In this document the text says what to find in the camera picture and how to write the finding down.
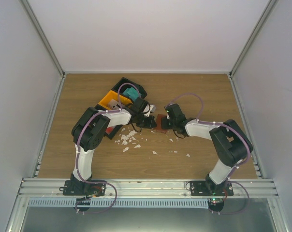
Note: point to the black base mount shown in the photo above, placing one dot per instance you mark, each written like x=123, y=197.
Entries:
x=79, y=188
x=200, y=188

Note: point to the aluminium front rail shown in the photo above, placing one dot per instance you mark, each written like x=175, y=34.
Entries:
x=142, y=188

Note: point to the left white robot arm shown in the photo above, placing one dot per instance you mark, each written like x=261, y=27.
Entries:
x=90, y=129

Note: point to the brown leather card holder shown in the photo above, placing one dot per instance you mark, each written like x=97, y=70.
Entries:
x=159, y=124

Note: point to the teal card stack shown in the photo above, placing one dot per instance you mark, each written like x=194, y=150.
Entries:
x=131, y=93

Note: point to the red patterned card stack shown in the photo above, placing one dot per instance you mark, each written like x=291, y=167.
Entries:
x=109, y=130

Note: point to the black bin with teal cards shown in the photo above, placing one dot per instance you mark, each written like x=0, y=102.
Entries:
x=126, y=83

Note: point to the grey slotted cable duct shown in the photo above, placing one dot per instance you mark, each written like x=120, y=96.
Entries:
x=120, y=203

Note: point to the orange plastic bin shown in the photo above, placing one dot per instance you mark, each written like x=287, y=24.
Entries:
x=114, y=95

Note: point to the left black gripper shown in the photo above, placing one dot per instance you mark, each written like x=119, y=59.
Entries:
x=152, y=124

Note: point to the black bin with red cards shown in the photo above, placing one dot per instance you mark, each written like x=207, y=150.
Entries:
x=116, y=128

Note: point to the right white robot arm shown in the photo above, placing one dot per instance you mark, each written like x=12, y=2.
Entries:
x=232, y=146

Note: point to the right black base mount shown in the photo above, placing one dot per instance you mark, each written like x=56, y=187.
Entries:
x=200, y=188

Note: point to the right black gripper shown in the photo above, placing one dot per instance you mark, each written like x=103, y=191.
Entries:
x=164, y=125

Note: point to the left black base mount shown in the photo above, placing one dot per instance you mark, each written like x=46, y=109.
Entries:
x=79, y=188

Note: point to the white cards in orange bin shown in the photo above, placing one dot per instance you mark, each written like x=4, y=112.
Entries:
x=113, y=104

